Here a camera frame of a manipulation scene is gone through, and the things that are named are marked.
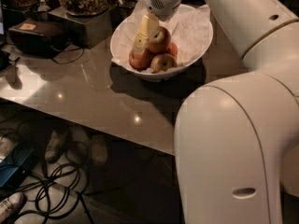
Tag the white paper liner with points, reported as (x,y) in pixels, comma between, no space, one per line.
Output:
(193,31)

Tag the blue box on floor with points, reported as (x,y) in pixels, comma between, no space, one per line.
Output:
(15,163)

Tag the back right red apple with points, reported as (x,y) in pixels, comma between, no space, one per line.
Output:
(173,50)

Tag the black device with label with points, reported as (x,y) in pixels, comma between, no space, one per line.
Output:
(39,38)

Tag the front yellow-red apple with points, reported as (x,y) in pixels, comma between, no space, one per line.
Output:
(162,62)

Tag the white shoe under table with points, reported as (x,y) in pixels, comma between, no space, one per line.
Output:
(55,146)

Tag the dark metal stand box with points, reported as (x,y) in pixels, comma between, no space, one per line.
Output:
(84,31)

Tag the metal scoop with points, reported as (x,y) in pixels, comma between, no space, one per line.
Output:
(43,6)

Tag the red apple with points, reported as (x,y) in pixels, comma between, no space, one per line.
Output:
(173,50)
(140,61)

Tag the white shoe bottom left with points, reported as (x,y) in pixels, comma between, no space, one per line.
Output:
(11,205)

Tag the left red apple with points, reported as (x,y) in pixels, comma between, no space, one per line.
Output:
(140,61)

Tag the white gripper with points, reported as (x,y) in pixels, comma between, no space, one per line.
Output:
(161,4)

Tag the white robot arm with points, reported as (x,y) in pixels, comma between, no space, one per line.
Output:
(231,134)

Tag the red-yellow apple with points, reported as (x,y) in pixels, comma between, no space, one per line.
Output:
(160,42)

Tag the white bowl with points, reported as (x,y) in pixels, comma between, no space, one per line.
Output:
(162,75)

